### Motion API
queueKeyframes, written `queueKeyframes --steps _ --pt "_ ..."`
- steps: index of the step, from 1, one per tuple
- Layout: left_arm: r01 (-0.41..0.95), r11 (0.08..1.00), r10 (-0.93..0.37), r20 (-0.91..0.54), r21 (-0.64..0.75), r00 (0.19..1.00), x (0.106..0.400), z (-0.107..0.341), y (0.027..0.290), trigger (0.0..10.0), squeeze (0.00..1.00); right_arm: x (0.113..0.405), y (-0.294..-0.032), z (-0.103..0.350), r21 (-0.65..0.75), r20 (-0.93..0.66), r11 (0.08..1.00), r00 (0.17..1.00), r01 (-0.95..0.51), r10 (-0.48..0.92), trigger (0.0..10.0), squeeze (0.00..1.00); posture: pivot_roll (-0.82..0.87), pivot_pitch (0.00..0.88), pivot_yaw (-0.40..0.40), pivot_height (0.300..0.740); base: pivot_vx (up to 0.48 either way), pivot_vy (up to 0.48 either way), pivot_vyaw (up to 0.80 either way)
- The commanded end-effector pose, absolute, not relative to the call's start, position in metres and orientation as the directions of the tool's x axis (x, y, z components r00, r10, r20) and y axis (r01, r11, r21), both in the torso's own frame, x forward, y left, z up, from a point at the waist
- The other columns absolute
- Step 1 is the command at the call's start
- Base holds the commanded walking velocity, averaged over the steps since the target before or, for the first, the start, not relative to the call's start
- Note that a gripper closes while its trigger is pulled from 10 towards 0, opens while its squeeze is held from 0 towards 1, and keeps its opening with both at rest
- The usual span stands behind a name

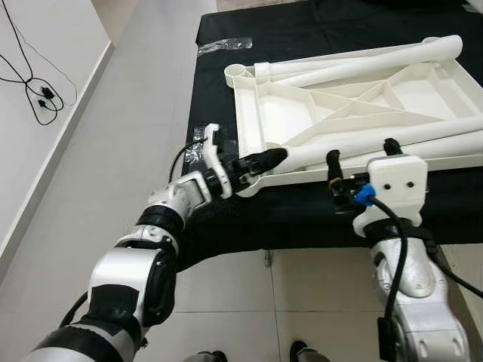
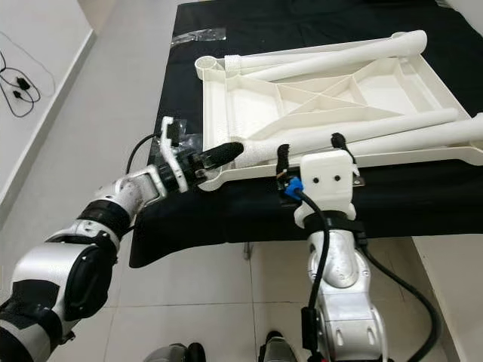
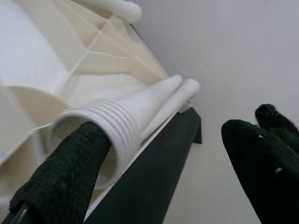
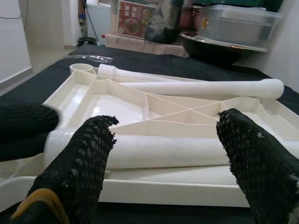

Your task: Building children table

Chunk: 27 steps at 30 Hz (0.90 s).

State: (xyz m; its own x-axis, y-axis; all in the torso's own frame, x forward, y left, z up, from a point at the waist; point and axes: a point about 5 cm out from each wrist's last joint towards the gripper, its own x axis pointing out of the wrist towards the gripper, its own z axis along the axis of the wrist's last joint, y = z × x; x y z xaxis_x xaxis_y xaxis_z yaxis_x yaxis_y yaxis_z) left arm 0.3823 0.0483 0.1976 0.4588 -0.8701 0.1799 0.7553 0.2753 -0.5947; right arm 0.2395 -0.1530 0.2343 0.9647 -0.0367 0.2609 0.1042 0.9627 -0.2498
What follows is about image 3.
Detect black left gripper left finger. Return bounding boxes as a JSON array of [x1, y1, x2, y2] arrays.
[[8, 121, 111, 224]]

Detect black tablecloth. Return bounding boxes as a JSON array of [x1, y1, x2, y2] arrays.
[[83, 107, 203, 224]]

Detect white plastic table top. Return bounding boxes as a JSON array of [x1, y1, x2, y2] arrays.
[[0, 0, 194, 222]]

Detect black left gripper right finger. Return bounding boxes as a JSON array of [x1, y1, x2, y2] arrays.
[[221, 104, 299, 224]]

